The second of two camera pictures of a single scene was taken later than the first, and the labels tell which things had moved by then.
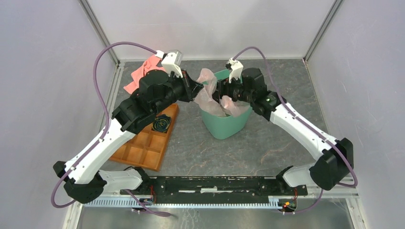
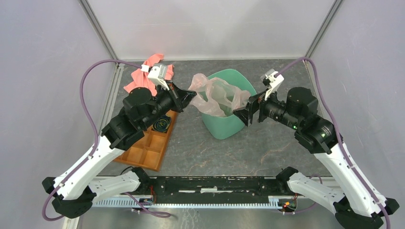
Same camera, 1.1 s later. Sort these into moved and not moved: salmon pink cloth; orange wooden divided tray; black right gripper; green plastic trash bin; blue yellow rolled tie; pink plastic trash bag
Moved: black right gripper; pink plastic trash bag
Not moved: salmon pink cloth; green plastic trash bin; orange wooden divided tray; blue yellow rolled tie
